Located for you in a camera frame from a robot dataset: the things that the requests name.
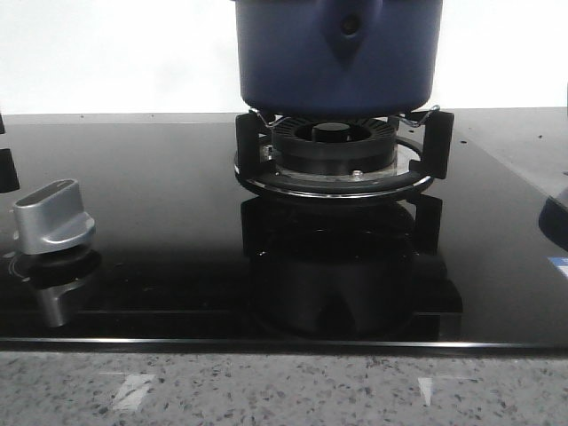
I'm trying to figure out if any black glass cooktop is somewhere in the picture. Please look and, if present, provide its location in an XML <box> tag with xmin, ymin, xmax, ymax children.
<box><xmin>1</xmin><ymin>109</ymin><xmax>567</xmax><ymax>354</ymax></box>

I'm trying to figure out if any black left burner support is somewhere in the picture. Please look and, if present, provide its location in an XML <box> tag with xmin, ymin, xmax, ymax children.
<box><xmin>0</xmin><ymin>108</ymin><xmax>22</xmax><ymax>194</ymax></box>

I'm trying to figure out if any silver stove knob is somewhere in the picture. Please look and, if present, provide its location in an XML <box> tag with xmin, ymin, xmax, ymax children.
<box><xmin>12</xmin><ymin>178</ymin><xmax>96</xmax><ymax>255</ymax></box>

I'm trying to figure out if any black gas burner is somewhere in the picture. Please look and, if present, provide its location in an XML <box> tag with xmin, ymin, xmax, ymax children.
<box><xmin>270</xmin><ymin>117</ymin><xmax>397</xmax><ymax>183</ymax></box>

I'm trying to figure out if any black pot support ring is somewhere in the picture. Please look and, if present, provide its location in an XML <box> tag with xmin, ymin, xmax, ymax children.
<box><xmin>232</xmin><ymin>104</ymin><xmax>456</xmax><ymax>199</ymax></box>

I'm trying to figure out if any dark blue cooking pot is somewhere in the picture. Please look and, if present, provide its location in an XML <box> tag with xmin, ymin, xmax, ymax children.
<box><xmin>234</xmin><ymin>0</ymin><xmax>443</xmax><ymax>118</ymax></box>

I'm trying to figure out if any blue white cooktop sticker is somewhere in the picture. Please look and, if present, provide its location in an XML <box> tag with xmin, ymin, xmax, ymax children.
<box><xmin>548</xmin><ymin>256</ymin><xmax>568</xmax><ymax>280</ymax></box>

